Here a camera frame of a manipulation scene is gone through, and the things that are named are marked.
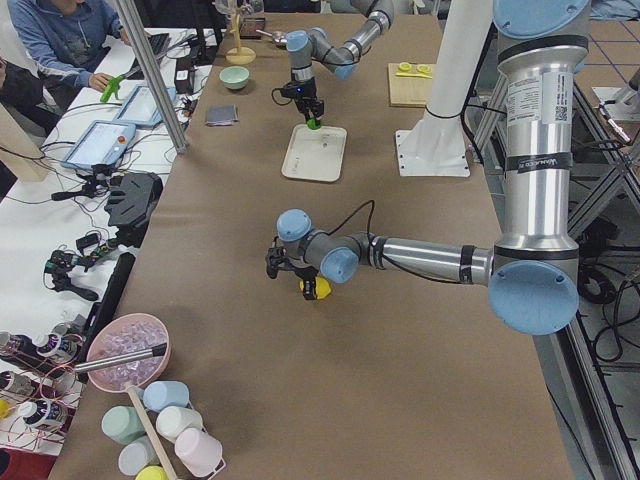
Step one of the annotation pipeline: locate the pink cup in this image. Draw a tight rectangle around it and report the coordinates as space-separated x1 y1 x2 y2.
174 427 226 478

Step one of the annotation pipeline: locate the black laptop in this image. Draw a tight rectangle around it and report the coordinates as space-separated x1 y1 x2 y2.
130 33 170 80

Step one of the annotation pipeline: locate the grey cup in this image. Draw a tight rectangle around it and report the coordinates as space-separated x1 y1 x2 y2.
118 436 160 477

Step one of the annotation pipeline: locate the yellow plastic knife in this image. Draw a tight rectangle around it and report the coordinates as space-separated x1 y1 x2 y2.
394 72 433 79

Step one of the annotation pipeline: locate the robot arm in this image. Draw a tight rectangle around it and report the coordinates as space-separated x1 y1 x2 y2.
278 0 395 130
266 1 590 336

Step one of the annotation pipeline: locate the green cup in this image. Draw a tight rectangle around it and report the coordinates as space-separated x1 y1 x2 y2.
101 405 145 445

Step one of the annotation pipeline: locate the grey folded cloth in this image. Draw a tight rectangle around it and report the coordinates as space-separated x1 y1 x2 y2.
205 104 238 126

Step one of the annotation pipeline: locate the black vr headset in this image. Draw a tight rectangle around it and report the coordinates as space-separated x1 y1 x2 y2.
104 172 163 248

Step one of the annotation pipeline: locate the aluminium frame post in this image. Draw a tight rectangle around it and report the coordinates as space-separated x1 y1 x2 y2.
114 0 188 154

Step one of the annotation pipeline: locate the green lime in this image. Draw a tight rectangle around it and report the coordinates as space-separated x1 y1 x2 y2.
306 118 321 130

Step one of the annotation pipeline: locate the yellow cup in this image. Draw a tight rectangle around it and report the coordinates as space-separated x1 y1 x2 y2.
135 465 168 480

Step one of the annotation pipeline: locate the white cup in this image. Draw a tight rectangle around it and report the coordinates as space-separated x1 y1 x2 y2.
155 406 204 443

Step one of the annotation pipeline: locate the cream rabbit tray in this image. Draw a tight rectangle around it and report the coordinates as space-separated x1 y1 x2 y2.
281 124 347 183

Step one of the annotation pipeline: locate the green handheld gripper tool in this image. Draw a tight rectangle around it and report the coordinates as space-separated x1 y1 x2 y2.
100 67 141 103

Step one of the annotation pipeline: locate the blue cup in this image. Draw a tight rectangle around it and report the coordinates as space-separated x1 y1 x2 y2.
143 380 190 412

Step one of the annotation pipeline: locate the teach pendant tablet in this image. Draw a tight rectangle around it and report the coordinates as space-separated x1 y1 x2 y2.
61 120 136 171
114 85 162 128

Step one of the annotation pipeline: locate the wooden stand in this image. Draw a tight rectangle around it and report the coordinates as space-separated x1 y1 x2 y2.
225 1 256 65

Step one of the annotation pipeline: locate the yellow lemon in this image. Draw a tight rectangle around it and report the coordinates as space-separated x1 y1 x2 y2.
316 277 332 300

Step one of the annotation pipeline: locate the mint green bowl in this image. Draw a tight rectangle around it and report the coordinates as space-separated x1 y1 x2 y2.
219 66 250 91

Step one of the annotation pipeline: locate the wooden cutting board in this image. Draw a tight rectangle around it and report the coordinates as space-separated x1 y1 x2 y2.
387 62 435 108

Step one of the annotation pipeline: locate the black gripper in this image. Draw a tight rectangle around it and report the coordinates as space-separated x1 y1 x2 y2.
265 237 318 300
280 79 324 125

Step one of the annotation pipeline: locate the pink bowl with ice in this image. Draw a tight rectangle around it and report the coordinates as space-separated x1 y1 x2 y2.
87 313 171 393

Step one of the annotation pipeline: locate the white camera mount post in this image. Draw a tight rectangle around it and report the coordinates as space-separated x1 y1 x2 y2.
396 0 493 177

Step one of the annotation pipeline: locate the person in blue hoodie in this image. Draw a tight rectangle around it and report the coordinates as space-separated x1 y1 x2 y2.
7 1 129 92

